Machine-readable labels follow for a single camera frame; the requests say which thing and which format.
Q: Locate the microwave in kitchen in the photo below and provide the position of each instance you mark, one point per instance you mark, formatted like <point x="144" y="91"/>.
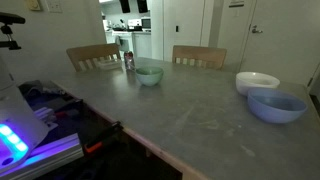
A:
<point x="146" y="22"/>

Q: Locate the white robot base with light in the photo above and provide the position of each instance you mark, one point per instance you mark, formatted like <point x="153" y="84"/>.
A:
<point x="20" y="129"/>

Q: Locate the silver aluminium rail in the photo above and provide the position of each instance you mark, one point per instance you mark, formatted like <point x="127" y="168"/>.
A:
<point x="46" y="158"/>

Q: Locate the white bowl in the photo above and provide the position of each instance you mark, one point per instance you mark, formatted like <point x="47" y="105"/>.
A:
<point x="247" y="80"/>

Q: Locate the wooden chair near can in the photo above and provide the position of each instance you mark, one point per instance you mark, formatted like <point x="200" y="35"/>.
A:
<point x="91" y="53"/>

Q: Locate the red soda can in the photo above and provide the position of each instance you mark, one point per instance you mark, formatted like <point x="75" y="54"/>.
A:
<point x="129" y="60"/>

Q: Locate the black orange clamp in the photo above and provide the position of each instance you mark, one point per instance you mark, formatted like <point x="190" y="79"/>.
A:
<point x="103" y="139"/>

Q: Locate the wooden chair near bowls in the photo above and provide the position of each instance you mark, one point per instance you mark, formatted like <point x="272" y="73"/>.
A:
<point x="206" y="57"/>

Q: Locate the blue bowl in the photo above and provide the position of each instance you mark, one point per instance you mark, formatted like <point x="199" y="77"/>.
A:
<point x="275" y="106"/>

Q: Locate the clear plastic container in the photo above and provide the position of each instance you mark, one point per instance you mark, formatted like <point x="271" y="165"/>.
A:
<point x="109" y="64"/>

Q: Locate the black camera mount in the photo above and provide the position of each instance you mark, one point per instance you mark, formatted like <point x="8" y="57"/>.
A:
<point x="8" y="19"/>

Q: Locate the white door with handle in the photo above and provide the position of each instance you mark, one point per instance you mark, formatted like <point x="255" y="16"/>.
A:
<point x="284" y="40"/>

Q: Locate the green bowl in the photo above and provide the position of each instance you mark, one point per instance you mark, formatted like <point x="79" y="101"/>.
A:
<point x="149" y="76"/>

